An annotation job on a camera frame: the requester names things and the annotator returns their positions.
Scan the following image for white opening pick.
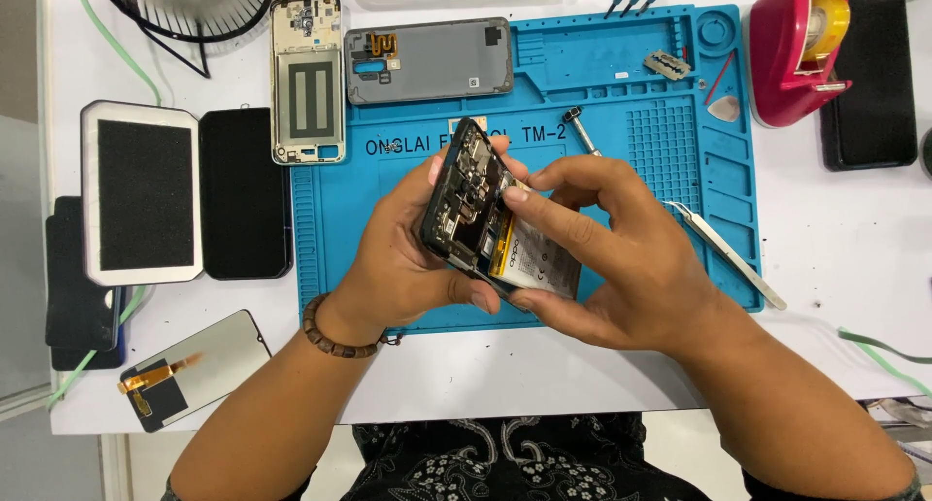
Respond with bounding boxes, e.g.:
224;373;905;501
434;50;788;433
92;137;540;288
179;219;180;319
705;95;743;124

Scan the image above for red tape dispenser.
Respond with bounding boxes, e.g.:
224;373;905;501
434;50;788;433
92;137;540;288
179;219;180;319
748;0;853;130

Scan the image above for gold phone middle frame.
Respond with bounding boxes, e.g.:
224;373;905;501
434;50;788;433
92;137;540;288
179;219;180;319
268;0;348;167

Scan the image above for thin red stick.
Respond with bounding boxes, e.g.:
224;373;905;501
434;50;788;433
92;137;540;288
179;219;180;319
702;49;737;107

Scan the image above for person's right hand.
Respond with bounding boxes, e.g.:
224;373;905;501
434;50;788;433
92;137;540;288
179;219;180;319
502;155;731;358

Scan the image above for black wire fan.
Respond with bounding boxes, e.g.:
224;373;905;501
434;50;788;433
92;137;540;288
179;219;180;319
91;0;318;80

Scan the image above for green cable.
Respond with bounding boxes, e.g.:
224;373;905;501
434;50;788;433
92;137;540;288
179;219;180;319
47;0;165;409
836;327;932;399

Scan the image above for grey phone back cover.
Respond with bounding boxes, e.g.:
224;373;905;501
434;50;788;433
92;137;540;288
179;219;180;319
344;17;516;106

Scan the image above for phone display with orange flex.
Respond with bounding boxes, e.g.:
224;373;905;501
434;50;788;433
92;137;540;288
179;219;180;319
117;309;273;435

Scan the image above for silver tweezers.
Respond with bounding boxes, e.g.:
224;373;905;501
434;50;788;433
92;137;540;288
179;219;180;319
660;199;789;313

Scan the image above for person's left hand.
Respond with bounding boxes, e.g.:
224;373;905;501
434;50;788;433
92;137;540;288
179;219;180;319
319;133;533;343

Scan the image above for white yellow phone battery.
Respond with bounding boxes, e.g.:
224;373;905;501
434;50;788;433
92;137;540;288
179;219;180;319
486;208;584;303

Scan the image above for black floral shirt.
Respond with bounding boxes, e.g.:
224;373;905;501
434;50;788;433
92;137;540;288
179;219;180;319
160;411;926;501

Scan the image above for large black phone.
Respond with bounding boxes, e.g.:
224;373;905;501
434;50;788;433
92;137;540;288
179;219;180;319
819;0;920;173

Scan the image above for razor blade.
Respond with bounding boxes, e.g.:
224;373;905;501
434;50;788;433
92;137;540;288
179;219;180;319
642;49;693;82

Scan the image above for white box lid black foam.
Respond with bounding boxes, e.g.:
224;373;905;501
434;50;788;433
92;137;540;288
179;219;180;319
79;99;205;288

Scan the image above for brown bead bracelet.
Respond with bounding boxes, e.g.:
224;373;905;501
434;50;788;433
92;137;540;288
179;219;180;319
302;293;403;361

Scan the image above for yellow tape roll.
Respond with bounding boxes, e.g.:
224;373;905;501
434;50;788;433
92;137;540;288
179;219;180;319
809;0;852;64

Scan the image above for black phone screen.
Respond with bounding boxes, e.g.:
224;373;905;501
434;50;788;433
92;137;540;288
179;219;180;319
198;108;295;282

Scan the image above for dark blue phone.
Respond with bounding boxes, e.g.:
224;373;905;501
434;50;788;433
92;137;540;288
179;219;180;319
51;286;129;373

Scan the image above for blue silicone repair mat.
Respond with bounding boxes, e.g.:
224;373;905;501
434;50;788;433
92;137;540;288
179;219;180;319
290;3;766;336

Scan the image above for silver screwdriver black head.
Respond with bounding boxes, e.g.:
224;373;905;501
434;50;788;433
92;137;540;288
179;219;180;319
561;105;604;159

